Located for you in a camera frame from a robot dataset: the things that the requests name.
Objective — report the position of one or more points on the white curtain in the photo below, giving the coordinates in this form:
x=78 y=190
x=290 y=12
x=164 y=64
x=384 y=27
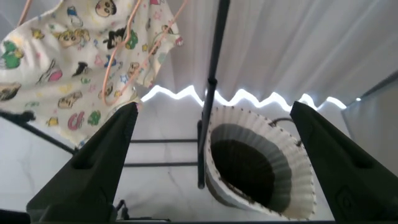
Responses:
x=295 y=46

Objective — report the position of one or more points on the white laundry basket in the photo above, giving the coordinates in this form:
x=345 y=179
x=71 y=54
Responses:
x=298 y=174

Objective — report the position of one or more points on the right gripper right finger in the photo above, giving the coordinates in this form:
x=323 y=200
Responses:
x=351 y=174

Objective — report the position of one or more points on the black clothes rack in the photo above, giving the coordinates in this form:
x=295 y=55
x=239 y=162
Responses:
x=214 y=62

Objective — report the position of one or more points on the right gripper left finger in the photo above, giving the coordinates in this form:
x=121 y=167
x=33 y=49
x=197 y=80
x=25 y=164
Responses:
x=87 y=174

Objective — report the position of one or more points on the cream printed garment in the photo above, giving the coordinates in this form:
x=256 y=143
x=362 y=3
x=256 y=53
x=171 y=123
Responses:
x=62 y=77

